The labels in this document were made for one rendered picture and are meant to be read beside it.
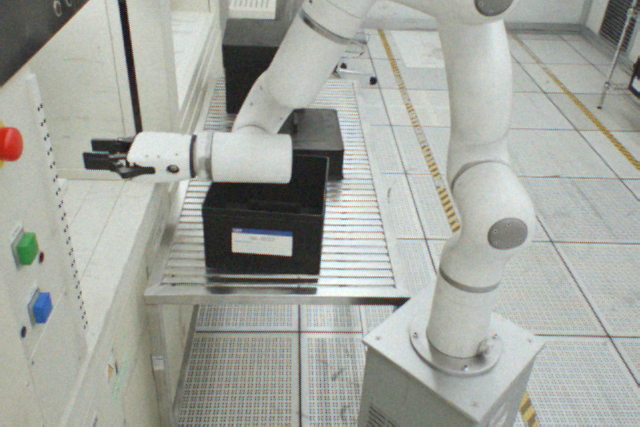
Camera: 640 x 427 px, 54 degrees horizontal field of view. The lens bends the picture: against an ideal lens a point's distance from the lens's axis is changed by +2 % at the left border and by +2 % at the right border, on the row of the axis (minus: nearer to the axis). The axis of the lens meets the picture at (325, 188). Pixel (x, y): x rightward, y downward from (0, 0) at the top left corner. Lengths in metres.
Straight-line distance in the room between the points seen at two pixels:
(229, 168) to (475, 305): 0.54
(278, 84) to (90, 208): 0.73
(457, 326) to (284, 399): 1.05
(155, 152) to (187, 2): 1.95
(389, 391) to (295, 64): 0.74
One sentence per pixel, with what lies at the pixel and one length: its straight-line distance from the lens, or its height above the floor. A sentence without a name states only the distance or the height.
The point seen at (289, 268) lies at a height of 0.78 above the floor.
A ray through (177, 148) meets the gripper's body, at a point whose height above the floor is 1.21.
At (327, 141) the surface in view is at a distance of 1.81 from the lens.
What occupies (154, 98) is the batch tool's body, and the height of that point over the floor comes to 1.10.
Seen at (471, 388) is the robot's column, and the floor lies 0.76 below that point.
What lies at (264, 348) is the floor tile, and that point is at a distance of 2.33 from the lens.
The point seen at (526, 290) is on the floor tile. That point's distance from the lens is 2.77.
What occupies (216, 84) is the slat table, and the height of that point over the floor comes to 0.76.
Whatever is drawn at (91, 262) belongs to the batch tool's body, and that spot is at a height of 0.87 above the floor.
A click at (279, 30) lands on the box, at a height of 1.01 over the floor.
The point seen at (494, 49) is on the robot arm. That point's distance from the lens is 0.99.
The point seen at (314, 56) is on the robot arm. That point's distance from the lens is 0.92.
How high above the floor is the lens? 1.70
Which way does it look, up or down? 32 degrees down
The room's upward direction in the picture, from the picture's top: 4 degrees clockwise
